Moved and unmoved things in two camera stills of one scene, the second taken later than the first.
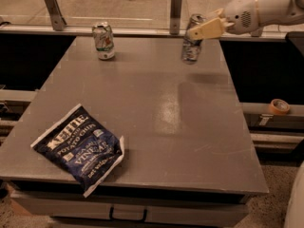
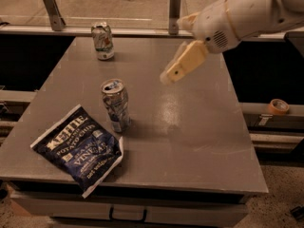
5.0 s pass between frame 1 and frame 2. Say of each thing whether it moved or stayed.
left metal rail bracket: stayed
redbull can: moved
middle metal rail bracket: stayed
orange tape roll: stayed
